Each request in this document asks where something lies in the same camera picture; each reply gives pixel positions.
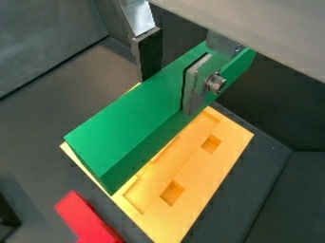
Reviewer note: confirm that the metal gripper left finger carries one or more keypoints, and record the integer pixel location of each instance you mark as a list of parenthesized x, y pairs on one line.
[(145, 35)]

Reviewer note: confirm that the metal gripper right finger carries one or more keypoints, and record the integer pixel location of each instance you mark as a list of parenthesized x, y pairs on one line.
[(202, 77)]

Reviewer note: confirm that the green rectangular block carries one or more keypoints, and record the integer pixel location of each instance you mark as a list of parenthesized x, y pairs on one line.
[(119, 138)]

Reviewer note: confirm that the yellow slotted board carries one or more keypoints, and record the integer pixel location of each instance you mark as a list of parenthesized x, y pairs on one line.
[(167, 193)]

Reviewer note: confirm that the red cross-shaped block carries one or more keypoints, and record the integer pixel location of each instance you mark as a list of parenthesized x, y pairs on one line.
[(85, 222)]

